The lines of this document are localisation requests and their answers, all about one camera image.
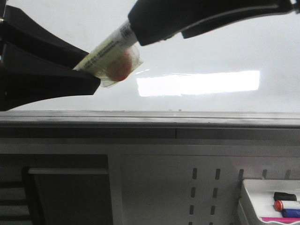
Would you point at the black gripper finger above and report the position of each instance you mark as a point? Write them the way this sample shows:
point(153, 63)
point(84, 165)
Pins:
point(37, 65)
point(156, 20)

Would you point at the white black whiteboard marker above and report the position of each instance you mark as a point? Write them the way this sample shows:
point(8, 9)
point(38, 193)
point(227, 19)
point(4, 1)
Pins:
point(114, 59)

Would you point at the white whiteboard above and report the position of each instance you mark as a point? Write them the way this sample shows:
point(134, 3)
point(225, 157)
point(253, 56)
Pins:
point(248, 66)

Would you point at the white slotted pegboard panel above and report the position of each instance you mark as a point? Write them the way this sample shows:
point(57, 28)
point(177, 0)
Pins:
point(187, 190)

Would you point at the white plastic marker tray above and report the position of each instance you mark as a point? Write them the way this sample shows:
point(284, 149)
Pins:
point(256, 200)

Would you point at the red capped marker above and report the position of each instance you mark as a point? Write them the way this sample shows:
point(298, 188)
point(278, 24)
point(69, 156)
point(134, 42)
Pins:
point(282, 205)

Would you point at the blue capped marker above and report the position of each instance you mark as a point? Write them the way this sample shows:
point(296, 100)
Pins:
point(291, 213)

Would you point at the pink eraser block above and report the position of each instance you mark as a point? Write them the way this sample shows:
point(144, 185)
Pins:
point(285, 220)

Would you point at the grey whiteboard ledge frame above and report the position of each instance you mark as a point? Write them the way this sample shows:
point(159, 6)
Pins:
point(277, 126)

